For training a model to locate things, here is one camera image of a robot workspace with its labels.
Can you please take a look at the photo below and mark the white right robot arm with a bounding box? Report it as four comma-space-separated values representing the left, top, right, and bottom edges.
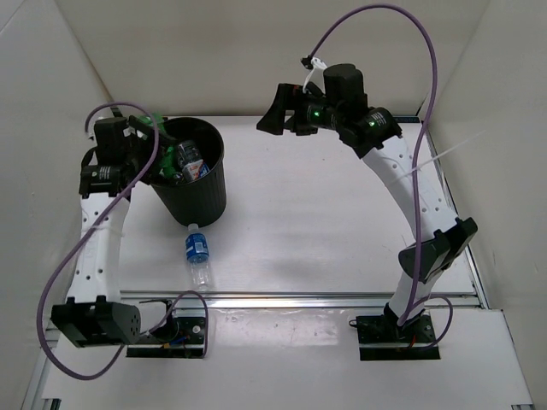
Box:
258, 58, 478, 342

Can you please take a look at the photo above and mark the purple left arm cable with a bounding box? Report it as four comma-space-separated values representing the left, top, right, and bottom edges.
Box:
37, 101, 210, 380

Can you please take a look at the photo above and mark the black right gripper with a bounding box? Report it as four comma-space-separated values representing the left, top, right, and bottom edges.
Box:
257, 85, 344, 137

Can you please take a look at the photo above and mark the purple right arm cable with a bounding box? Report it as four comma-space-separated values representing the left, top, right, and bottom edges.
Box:
301, 3, 455, 330

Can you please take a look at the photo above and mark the black plastic bin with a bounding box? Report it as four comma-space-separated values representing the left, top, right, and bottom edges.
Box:
150, 117, 226, 226

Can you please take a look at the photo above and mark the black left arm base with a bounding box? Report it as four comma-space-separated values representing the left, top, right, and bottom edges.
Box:
126, 298, 209, 360

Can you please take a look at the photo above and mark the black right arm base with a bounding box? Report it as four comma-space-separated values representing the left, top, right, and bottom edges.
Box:
349, 314, 441, 361

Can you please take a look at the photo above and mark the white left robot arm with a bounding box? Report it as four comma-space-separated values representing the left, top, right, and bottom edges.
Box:
51, 102, 180, 349

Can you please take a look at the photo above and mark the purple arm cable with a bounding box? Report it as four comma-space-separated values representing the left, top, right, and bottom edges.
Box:
301, 3, 455, 330
37, 101, 210, 380

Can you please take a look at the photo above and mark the aluminium table edge rail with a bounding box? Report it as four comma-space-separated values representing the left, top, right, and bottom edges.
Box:
121, 290, 484, 309

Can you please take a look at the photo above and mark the green plastic bottle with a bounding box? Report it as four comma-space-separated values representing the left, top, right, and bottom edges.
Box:
149, 113, 179, 180

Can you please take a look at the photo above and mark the clear bottle orange blue label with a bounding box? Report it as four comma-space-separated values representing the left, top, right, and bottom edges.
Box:
176, 140, 209, 182

